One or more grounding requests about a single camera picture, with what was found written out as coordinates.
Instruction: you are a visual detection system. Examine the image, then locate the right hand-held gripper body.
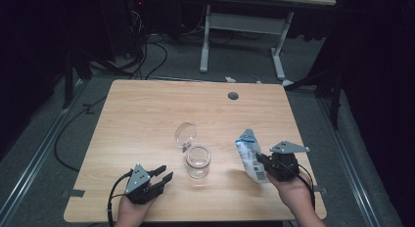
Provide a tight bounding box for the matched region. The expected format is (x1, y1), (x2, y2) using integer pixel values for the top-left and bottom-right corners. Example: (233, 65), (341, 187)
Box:
(264, 140), (310, 183)

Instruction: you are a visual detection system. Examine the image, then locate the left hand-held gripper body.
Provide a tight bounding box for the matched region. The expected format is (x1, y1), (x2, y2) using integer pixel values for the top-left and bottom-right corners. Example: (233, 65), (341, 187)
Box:
(124, 162), (155, 205)

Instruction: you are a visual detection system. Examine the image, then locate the white and blue bag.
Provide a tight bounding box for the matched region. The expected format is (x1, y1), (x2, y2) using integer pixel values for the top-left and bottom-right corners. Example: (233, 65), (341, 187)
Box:
(234, 128), (272, 185)

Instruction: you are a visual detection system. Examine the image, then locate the clear glass jar with lid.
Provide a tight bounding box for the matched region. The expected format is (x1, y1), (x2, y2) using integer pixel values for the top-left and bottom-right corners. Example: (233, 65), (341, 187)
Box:
(174, 121), (212, 180)

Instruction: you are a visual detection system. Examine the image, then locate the person's left hand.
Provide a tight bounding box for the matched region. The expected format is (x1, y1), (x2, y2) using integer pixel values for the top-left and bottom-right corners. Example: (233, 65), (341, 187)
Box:
(115, 196), (156, 226)

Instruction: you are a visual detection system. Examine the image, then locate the person's right hand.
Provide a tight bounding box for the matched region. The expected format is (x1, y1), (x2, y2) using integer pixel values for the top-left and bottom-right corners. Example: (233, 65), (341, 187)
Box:
(267, 171), (315, 216)

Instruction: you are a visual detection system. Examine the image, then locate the black metal stand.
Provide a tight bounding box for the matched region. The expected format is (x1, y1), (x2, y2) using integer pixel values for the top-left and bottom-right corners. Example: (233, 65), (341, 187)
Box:
(287, 57), (346, 130)
(62, 47), (96, 111)

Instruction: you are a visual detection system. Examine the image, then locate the light desk with white legs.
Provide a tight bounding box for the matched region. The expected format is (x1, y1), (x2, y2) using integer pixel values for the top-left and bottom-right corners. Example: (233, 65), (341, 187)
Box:
(199, 0), (337, 82)

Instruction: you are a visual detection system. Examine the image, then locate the dark device with red light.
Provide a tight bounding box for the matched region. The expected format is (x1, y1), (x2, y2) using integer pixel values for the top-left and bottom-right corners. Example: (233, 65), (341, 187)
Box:
(127, 0), (148, 13)

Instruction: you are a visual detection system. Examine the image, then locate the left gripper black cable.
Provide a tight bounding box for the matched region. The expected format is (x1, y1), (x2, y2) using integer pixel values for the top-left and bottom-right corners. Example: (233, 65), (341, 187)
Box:
(107, 169), (134, 227)

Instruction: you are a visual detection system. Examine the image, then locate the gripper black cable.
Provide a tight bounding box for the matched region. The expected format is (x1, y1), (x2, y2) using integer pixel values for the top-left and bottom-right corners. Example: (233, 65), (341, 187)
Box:
(107, 169), (134, 227)
(287, 159), (317, 211)

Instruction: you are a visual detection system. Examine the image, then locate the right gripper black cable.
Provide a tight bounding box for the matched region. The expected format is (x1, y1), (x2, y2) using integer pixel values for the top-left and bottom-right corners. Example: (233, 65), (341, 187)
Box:
(287, 159), (317, 211)

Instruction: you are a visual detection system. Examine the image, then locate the metal floor rail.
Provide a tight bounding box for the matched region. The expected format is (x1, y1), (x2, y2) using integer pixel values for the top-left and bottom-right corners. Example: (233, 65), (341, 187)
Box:
(0, 79), (89, 227)
(317, 96), (381, 227)

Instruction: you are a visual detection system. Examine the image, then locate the long black floor cable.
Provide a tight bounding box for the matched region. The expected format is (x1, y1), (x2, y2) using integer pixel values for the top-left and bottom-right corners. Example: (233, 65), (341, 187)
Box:
(53, 95), (109, 173)

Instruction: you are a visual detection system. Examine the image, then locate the bundle of black cables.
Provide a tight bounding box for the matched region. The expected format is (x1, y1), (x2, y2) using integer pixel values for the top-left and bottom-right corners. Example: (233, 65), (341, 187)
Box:
(125, 1), (169, 81)

